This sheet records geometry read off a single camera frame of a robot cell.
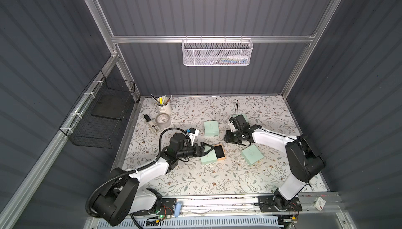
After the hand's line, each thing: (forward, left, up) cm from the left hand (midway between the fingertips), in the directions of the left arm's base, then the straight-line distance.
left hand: (211, 151), depth 78 cm
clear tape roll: (+29, +32, -12) cm, 45 cm away
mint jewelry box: (+4, -4, -11) cm, 12 cm away
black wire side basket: (+10, +54, +15) cm, 57 cm away
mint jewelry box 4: (+3, -24, -10) cm, 26 cm away
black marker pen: (+23, +37, -9) cm, 44 cm away
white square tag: (-21, -51, -12) cm, 57 cm away
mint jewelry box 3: (+30, -24, -11) cm, 41 cm away
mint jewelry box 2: (+21, -1, -10) cm, 23 cm away
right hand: (+12, -9, -7) cm, 17 cm away
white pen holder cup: (+33, +29, -1) cm, 44 cm away
